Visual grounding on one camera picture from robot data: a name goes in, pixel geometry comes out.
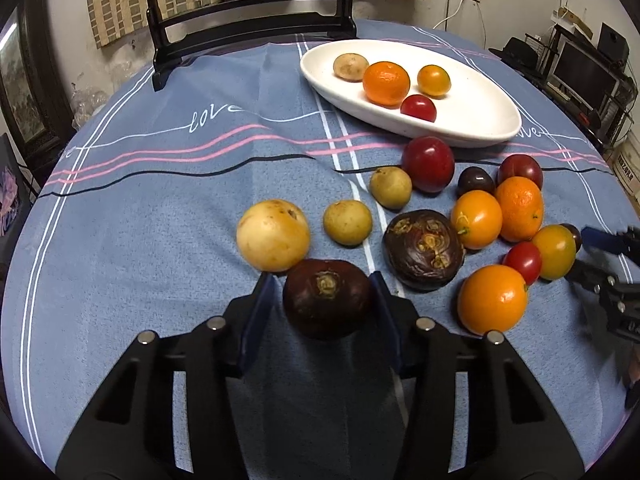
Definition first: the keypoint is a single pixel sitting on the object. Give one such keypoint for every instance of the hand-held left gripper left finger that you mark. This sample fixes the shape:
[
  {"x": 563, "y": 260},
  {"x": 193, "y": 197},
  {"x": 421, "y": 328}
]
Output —
[{"x": 260, "y": 310}]

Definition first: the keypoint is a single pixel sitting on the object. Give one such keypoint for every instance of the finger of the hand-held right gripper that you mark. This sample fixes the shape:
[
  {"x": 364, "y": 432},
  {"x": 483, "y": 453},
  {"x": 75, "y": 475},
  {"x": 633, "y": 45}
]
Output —
[
  {"x": 600, "y": 240},
  {"x": 590, "y": 276}
]

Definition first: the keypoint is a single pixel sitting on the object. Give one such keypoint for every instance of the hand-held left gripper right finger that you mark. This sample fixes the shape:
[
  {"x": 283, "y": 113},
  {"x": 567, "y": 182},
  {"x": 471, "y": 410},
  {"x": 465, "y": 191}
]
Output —
[{"x": 386, "y": 320}]

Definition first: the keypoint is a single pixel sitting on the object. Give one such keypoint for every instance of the yellow-orange tomato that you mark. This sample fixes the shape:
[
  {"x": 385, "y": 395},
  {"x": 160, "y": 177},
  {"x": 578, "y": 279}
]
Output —
[{"x": 554, "y": 252}]

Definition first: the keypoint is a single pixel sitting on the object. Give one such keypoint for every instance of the dark purple round fruit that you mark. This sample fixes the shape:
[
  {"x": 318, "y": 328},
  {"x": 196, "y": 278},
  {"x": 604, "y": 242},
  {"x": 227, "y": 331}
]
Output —
[{"x": 327, "y": 297}]

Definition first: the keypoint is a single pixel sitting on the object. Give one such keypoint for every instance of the orange mandarin with stem dot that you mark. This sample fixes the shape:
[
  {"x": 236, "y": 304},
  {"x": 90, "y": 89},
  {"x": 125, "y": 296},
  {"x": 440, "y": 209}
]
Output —
[{"x": 520, "y": 208}]

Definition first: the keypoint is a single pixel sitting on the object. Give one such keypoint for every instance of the yellow round fruit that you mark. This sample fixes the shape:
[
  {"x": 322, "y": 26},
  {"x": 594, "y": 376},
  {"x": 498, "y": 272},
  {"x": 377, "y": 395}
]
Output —
[{"x": 347, "y": 222}]

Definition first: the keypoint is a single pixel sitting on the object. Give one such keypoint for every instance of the white oval plate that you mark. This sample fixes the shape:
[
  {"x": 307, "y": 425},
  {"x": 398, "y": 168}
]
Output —
[{"x": 470, "y": 110}]

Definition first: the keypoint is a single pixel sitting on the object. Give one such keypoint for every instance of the small dark round fruit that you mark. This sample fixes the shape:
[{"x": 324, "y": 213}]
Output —
[{"x": 575, "y": 236}]

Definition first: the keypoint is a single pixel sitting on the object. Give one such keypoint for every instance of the red cherry tomato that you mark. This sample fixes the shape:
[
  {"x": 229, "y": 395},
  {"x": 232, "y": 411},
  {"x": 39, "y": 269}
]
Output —
[
  {"x": 523, "y": 261},
  {"x": 418, "y": 108}
]

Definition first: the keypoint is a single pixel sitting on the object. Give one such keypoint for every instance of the large yellow fruit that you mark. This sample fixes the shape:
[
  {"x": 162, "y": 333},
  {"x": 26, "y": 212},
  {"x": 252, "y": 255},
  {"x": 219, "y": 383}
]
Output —
[{"x": 273, "y": 234}]

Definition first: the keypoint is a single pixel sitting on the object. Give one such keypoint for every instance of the brown cardboard box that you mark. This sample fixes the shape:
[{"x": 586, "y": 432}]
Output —
[{"x": 627, "y": 165}]

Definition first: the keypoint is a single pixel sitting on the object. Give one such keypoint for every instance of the dark purple scarred fruit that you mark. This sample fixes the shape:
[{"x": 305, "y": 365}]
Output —
[{"x": 424, "y": 249}]

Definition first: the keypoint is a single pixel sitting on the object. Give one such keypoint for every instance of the large orange tomato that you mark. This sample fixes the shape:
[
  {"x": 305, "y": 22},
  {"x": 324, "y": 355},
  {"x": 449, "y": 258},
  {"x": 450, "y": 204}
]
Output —
[{"x": 493, "y": 299}]

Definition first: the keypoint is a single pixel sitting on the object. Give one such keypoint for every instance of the blue striped tablecloth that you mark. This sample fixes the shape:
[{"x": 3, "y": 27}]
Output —
[{"x": 175, "y": 240}]

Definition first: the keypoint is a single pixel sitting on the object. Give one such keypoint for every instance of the orange tomato with stem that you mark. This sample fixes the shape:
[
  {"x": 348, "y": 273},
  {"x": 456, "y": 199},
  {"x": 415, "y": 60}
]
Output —
[{"x": 476, "y": 219}]

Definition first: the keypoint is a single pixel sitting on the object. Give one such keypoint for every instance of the black metal desk rack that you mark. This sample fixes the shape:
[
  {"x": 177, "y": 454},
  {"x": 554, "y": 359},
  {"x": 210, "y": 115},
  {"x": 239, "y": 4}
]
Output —
[{"x": 610, "y": 110}]

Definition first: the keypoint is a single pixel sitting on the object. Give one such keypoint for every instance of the small yellow-green fruit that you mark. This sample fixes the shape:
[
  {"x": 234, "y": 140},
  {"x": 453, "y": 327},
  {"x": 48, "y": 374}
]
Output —
[{"x": 390, "y": 187}]

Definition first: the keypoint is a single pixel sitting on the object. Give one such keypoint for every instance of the small dark purple plum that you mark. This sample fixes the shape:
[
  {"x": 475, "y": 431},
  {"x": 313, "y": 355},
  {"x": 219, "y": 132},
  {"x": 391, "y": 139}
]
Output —
[{"x": 475, "y": 181}]

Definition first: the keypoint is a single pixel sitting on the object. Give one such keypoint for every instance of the large red plum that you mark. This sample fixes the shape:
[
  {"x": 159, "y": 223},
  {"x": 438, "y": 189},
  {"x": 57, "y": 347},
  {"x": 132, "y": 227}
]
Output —
[{"x": 428, "y": 164}]

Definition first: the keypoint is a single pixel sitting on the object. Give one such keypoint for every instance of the computer monitor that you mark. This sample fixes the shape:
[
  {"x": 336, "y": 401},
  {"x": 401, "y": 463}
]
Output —
[{"x": 582, "y": 72}]

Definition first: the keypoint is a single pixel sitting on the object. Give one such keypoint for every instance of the black speaker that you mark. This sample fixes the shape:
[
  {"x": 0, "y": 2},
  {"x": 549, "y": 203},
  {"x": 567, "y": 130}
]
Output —
[{"x": 612, "y": 42}]

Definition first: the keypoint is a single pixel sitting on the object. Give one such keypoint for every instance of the black hat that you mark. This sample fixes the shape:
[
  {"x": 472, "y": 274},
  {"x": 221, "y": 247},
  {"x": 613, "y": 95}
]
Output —
[{"x": 520, "y": 51}]

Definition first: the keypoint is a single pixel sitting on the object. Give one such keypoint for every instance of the flat cardboard carton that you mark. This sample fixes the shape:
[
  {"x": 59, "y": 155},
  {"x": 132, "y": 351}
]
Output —
[{"x": 570, "y": 20}]

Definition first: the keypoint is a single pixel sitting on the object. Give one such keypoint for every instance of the small orange tomato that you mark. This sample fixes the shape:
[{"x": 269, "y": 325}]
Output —
[{"x": 433, "y": 80}]

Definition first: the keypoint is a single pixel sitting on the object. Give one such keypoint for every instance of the small tan round fruit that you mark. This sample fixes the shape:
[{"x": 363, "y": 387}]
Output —
[{"x": 351, "y": 66}]

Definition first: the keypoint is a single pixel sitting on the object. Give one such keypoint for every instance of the clear plastic bags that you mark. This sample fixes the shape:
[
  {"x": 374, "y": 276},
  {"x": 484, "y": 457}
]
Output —
[{"x": 89, "y": 105}]

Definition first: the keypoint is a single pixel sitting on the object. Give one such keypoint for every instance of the dark wooden cabinet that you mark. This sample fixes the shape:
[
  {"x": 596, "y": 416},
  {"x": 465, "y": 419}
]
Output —
[{"x": 30, "y": 80}]

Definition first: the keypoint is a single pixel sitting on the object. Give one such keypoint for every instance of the beige checked curtain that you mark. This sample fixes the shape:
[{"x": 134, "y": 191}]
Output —
[{"x": 120, "y": 5}]

